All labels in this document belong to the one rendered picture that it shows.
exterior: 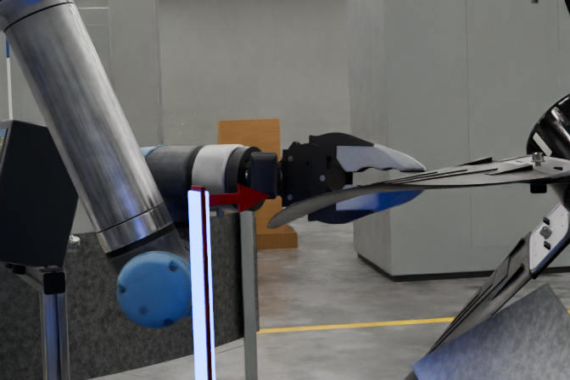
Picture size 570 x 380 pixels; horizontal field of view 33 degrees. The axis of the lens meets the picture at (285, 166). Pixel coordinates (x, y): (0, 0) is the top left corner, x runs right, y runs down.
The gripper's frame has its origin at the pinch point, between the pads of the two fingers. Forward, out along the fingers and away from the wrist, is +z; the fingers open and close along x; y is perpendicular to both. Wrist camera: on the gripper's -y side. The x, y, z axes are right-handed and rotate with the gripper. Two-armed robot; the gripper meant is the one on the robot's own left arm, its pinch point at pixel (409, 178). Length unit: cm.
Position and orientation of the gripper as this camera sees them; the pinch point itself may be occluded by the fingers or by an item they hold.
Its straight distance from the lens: 94.3
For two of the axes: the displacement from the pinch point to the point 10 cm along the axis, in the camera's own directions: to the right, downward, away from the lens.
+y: 4.6, 0.4, 8.9
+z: 8.9, -0.1, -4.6
